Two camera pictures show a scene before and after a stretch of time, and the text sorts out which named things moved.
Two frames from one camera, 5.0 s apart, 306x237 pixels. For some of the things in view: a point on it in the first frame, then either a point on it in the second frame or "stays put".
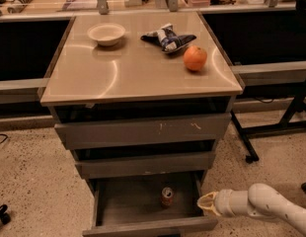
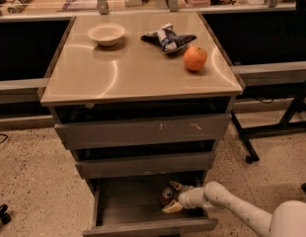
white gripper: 224,201 to 187,198
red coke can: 167,197 stays put
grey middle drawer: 181,163 stays put
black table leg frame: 286,123 stays put
